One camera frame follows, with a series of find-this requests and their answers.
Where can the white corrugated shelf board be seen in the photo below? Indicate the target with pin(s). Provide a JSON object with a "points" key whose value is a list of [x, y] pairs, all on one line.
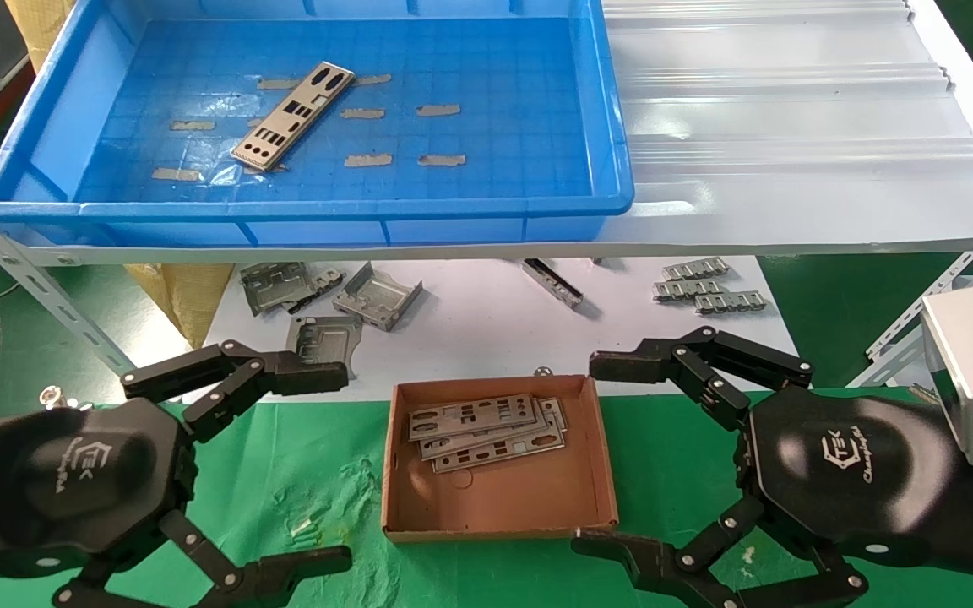
{"points": [[790, 127]]}

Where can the white paper sheet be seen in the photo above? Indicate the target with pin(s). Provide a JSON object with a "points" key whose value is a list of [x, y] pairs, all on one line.
{"points": [[470, 321]]}

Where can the silver binder clip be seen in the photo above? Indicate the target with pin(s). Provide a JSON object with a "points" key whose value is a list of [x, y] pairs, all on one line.
{"points": [[54, 395]]}

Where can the grey flat stamped metal plate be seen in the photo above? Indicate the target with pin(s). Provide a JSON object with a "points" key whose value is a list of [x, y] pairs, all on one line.
{"points": [[330, 338]]}

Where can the silver metal IO shield plate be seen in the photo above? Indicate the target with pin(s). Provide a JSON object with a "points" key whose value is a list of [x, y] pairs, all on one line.
{"points": [[554, 445], [537, 437], [307, 97], [486, 425]]}

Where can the small toothed metal strip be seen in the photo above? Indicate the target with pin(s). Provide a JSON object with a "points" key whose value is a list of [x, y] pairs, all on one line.
{"points": [[731, 302], [689, 290], [696, 268]]}

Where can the brown cardboard box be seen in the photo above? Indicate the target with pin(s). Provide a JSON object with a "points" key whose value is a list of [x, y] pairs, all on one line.
{"points": [[495, 507]]}

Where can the small metal pin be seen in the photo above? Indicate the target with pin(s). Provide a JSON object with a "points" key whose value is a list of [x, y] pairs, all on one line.
{"points": [[302, 528]]}

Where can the grey folded metal bracket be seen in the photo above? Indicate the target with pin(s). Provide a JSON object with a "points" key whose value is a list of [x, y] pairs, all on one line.
{"points": [[377, 300]]}

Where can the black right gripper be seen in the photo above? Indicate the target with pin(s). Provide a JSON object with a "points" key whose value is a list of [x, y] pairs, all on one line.
{"points": [[858, 473]]}

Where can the long narrow metal bar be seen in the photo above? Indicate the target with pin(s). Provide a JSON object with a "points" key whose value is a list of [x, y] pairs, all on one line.
{"points": [[554, 283]]}

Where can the grey stamped metal bracket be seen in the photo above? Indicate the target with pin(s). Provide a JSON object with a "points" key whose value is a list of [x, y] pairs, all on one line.
{"points": [[271, 287]]}

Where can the green table cloth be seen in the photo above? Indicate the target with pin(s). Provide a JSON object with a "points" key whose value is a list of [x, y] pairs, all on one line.
{"points": [[301, 456]]}

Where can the yellow woven bag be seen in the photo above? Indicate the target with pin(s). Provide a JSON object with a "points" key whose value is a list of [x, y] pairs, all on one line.
{"points": [[182, 295]]}

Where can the perforated steel shelf angle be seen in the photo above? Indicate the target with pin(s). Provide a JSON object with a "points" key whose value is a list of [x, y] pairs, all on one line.
{"points": [[909, 317], [892, 363], [30, 279]]}

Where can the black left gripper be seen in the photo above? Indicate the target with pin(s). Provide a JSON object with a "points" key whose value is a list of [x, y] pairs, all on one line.
{"points": [[73, 481]]}

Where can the blue plastic tray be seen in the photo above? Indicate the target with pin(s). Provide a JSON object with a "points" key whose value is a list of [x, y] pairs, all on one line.
{"points": [[520, 101]]}

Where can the small slotted metal plate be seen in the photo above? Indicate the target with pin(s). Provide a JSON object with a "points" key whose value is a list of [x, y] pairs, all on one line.
{"points": [[328, 277]]}

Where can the yellow woven sack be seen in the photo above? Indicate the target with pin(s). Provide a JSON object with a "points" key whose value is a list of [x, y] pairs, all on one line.
{"points": [[35, 25]]}

